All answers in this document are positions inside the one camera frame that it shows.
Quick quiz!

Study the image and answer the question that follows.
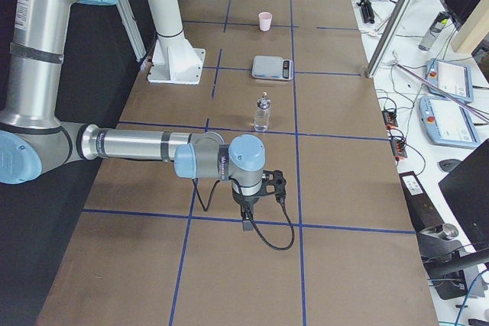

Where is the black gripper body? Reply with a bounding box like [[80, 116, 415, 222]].
[[232, 190, 259, 219]]

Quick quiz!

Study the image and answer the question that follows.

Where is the pink plastic cup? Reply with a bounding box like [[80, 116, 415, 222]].
[[258, 11, 273, 31]]

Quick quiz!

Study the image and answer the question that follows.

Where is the digital kitchen scale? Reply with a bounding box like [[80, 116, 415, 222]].
[[251, 55, 294, 81]]

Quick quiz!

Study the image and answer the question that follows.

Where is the white pillar with base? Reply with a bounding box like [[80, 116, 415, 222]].
[[147, 0, 206, 86]]

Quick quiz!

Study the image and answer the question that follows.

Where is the orange black connector block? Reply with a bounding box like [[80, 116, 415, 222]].
[[382, 110, 398, 130]]

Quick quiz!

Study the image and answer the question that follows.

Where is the black box with label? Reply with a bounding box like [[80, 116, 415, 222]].
[[399, 171, 444, 232]]

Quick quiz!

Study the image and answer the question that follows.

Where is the black monitor stand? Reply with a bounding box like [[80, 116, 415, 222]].
[[416, 141, 488, 300]]

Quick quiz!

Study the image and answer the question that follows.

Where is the black computer mouse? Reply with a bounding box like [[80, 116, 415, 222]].
[[438, 159, 461, 173]]

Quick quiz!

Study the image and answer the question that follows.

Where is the near teach pendant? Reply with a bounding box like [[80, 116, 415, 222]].
[[419, 96, 481, 148]]

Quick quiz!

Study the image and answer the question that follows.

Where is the teach pendant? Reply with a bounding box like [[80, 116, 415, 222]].
[[419, 96, 481, 148], [426, 58, 474, 102]]

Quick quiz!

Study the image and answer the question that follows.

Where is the black folded tripod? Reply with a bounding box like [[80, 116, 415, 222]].
[[357, 0, 375, 24]]

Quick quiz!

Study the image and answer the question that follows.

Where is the far teach pendant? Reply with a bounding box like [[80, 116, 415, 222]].
[[426, 58, 474, 102]]

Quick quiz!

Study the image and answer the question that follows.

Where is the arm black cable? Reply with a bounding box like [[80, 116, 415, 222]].
[[190, 179, 296, 252]]

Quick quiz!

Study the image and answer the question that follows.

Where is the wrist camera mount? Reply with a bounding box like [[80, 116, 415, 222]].
[[261, 169, 287, 204]]

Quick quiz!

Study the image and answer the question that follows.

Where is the aluminium frame post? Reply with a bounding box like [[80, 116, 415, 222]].
[[365, 0, 412, 78]]

